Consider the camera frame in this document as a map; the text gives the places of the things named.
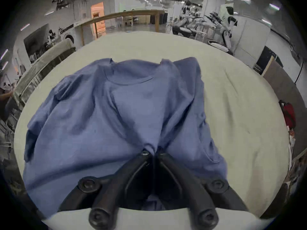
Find red bag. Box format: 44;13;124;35
278;100;297;129

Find wooden table frame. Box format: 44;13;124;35
79;9;166;46

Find blue shirt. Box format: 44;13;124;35
24;57;228;219

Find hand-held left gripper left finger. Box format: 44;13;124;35
58;149;156;230

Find bed with beige sheet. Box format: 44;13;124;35
14;31;292;220

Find white washing machine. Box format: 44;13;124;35
59;29;76;45

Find white humanoid robot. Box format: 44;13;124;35
172;7;209;41
208;6;239;56

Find bed with beige cover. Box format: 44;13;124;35
13;38;76;106

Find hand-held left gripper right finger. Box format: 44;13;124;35
155;149;250;230

